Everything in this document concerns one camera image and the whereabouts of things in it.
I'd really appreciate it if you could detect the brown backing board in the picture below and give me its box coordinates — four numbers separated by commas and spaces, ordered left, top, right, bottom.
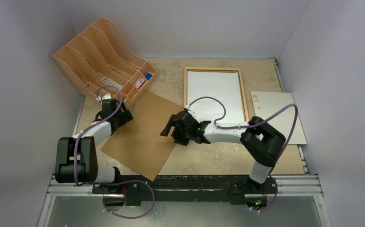
101, 91, 183, 181

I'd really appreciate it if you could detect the brown wooden picture frame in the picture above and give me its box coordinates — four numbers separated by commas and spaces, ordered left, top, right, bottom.
184, 67, 249, 123

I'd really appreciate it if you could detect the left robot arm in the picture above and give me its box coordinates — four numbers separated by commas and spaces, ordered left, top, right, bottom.
54, 98, 133, 193

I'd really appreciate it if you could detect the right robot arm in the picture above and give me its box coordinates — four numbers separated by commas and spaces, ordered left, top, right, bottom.
160, 109, 287, 192

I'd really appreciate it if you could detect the red white small box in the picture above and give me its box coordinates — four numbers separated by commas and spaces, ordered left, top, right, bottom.
134, 77, 146, 89

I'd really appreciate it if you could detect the blue small box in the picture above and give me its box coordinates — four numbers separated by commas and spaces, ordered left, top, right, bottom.
145, 73, 152, 80

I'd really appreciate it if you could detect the orange plastic file organizer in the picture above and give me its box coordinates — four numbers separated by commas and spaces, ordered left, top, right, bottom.
52, 17, 157, 106

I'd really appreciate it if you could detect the white panel sheet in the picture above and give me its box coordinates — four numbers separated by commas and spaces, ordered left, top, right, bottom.
251, 91, 307, 145

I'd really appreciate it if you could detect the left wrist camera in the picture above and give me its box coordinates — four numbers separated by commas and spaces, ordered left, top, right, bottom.
96, 93, 112, 103

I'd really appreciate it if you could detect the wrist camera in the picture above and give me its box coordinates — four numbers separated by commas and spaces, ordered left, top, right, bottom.
96, 93, 112, 103
184, 105, 195, 114

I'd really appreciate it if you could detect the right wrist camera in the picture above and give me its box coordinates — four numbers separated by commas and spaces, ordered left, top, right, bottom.
184, 105, 195, 114

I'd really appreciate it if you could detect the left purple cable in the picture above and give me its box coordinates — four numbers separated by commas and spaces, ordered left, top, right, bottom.
73, 85, 123, 187

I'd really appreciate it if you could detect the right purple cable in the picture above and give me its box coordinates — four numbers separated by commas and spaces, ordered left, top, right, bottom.
187, 96, 299, 214

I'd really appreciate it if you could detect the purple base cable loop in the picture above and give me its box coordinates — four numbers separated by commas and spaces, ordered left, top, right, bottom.
102, 180, 156, 220

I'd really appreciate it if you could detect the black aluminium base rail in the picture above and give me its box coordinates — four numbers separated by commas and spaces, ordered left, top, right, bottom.
46, 175, 323, 209

